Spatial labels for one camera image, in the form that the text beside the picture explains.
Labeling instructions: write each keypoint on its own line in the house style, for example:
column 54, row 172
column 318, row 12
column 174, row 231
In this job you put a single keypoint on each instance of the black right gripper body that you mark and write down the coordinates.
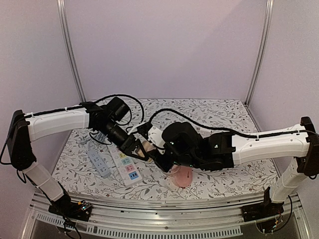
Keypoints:
column 162, row 160

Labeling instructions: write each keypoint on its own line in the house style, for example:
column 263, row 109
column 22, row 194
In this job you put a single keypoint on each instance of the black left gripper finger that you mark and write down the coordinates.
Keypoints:
column 143, row 158
column 143, row 150

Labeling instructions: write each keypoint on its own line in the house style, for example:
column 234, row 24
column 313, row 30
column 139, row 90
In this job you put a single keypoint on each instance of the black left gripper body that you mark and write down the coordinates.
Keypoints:
column 124, row 144

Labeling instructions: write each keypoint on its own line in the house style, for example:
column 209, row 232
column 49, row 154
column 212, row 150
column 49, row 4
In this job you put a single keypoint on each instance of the beige cube socket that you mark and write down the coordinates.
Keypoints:
column 147, row 147

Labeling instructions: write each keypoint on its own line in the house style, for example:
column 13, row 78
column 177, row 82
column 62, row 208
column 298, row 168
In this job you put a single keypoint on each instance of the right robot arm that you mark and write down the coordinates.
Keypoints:
column 180, row 144

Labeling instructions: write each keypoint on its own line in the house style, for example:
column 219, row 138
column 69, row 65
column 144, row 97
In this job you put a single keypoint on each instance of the pink round socket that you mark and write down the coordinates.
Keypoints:
column 178, row 177

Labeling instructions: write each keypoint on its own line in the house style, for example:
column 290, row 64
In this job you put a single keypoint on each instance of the white colourful power strip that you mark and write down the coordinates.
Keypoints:
column 125, row 166

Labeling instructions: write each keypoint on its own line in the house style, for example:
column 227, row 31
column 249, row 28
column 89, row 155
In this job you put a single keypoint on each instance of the grey-blue power strip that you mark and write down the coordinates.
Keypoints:
column 98, row 162

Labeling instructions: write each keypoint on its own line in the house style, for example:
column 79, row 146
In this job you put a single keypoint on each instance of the floral table mat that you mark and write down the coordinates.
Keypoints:
column 75, row 171

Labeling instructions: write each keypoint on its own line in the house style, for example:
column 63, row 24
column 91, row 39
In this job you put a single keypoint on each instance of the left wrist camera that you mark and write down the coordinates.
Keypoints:
column 141, row 128

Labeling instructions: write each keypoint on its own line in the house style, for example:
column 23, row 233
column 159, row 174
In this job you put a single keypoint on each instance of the left aluminium frame post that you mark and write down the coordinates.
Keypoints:
column 69, row 49

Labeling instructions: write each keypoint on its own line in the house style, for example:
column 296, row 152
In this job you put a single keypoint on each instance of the aluminium frame post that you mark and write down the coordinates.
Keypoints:
column 261, row 52
column 69, row 49

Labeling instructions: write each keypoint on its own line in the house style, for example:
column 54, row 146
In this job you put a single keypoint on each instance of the right aluminium frame post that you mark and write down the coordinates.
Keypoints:
column 261, row 52

